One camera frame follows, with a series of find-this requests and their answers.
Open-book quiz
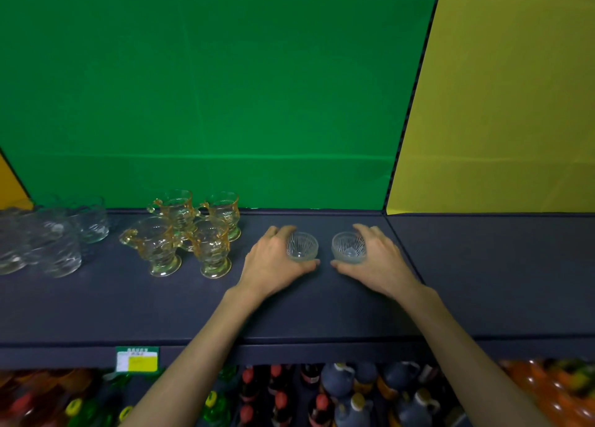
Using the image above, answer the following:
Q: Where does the green yellow price label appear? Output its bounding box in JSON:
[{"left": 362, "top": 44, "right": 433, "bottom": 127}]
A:
[{"left": 115, "top": 346, "right": 160, "bottom": 373}]

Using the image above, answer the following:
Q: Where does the group of amber red-capped bottles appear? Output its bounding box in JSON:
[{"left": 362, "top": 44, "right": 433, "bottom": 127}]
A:
[{"left": 0, "top": 368, "right": 94, "bottom": 427}]

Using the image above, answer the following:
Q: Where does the pale yellow back panel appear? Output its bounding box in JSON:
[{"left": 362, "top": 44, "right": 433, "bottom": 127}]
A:
[{"left": 386, "top": 0, "right": 595, "bottom": 216}]

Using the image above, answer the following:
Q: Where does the person's left forearm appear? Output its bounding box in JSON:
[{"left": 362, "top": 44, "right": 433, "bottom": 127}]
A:
[{"left": 120, "top": 287, "right": 266, "bottom": 427}]

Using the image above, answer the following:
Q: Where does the person's right hand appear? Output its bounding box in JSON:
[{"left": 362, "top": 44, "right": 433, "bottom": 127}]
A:
[{"left": 330, "top": 223, "right": 424, "bottom": 303}]

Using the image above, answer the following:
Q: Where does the clear tumbler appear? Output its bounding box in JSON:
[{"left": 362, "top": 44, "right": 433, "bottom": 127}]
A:
[
  {"left": 30, "top": 197, "right": 71, "bottom": 228},
  {"left": 67, "top": 197, "right": 111, "bottom": 245},
  {"left": 0, "top": 213, "right": 29, "bottom": 276},
  {"left": 27, "top": 222, "right": 84, "bottom": 279}
]

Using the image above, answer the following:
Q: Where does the green back panel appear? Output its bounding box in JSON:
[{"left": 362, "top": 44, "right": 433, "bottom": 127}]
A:
[{"left": 0, "top": 0, "right": 443, "bottom": 211}]

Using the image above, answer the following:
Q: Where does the orange back panel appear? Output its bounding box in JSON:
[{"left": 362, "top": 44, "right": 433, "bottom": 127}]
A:
[{"left": 0, "top": 150, "right": 33, "bottom": 211}]

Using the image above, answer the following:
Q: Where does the person's left hand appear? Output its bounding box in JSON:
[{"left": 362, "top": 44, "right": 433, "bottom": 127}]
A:
[{"left": 237, "top": 225, "right": 322, "bottom": 302}]

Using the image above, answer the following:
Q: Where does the group of green soda bottles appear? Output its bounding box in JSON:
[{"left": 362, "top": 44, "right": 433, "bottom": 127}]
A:
[{"left": 64, "top": 366, "right": 236, "bottom": 427}]

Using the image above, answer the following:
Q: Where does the person's right forearm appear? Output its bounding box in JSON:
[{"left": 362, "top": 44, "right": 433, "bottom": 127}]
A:
[{"left": 399, "top": 287, "right": 554, "bottom": 427}]

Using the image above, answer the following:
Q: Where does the group of orange drink bottles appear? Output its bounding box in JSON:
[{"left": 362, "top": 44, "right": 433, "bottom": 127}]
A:
[{"left": 500, "top": 358, "right": 595, "bottom": 427}]

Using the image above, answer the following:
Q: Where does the group of dark jugs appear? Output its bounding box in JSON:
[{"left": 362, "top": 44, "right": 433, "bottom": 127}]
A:
[{"left": 320, "top": 360, "right": 443, "bottom": 427}]

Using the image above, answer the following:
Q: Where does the amber footed mug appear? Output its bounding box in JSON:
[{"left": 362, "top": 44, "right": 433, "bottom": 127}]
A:
[
  {"left": 118, "top": 216, "right": 183, "bottom": 278},
  {"left": 183, "top": 219, "right": 232, "bottom": 280},
  {"left": 147, "top": 189, "right": 198, "bottom": 237},
  {"left": 200, "top": 191, "right": 242, "bottom": 242}
]

